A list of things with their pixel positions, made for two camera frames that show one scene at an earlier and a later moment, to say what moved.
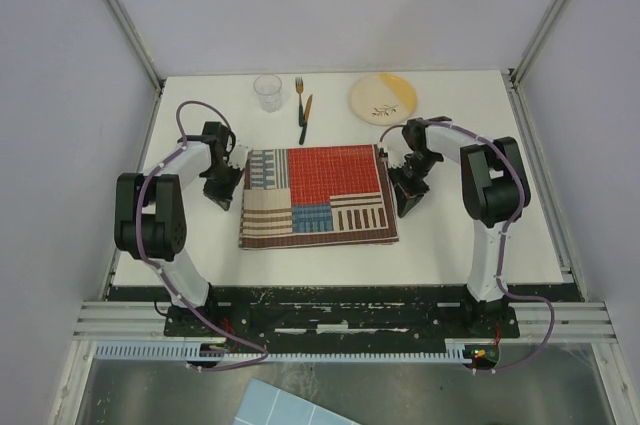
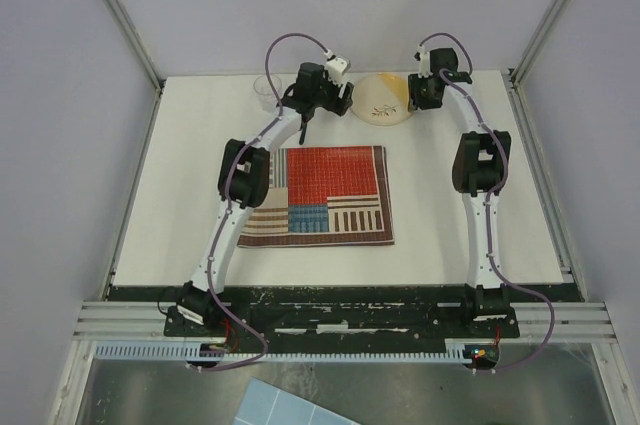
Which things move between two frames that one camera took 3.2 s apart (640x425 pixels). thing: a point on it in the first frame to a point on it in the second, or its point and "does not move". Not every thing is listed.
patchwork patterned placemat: (317, 196) does not move
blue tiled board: (264, 404) does not move
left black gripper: (223, 197) to (339, 105)
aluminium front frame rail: (145, 322) does not move
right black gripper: (406, 195) to (414, 100)
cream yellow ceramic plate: (383, 99) does not move
